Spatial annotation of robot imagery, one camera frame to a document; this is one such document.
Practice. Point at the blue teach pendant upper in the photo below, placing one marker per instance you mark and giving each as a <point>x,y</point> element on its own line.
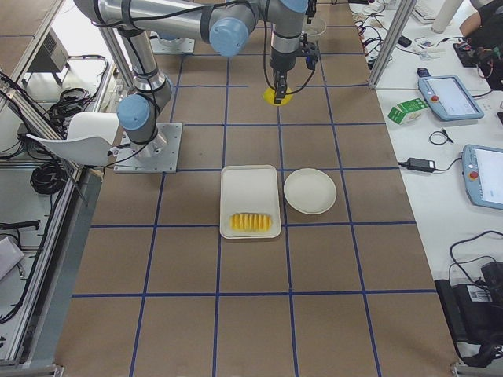
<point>448,98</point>

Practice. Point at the blue teach pendant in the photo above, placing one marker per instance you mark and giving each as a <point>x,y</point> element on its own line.
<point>448,98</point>
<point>482,172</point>

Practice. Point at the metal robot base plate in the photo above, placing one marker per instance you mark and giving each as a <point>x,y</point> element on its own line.
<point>160,155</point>

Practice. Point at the green white carton box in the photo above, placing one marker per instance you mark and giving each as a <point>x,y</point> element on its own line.
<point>407,111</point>

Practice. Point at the cream round plate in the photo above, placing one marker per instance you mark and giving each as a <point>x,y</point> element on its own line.
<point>310,191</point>

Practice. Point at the black power adapter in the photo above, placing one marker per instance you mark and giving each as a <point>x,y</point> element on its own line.
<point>423,165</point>

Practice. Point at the blue teach pendant lower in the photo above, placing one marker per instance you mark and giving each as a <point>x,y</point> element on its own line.
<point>482,172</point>

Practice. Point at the white plastic chair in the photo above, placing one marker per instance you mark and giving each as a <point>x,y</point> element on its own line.
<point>89,138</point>

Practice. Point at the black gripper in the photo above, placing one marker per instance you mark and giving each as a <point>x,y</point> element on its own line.
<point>281,62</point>

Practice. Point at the sliced yellow bread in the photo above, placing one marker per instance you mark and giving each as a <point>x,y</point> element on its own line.
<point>250,222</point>

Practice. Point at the aluminium frame post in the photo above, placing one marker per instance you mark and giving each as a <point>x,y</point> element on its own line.
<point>395,30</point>

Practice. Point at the yellow lemon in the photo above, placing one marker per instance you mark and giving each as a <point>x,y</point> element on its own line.
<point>269,98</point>

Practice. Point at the white rectangular tray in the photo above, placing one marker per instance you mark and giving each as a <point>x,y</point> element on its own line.
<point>249,189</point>

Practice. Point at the white bowl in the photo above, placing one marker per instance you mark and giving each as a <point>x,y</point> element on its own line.
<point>314,26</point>

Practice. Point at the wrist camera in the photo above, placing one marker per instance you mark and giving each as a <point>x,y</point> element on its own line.
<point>309,50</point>

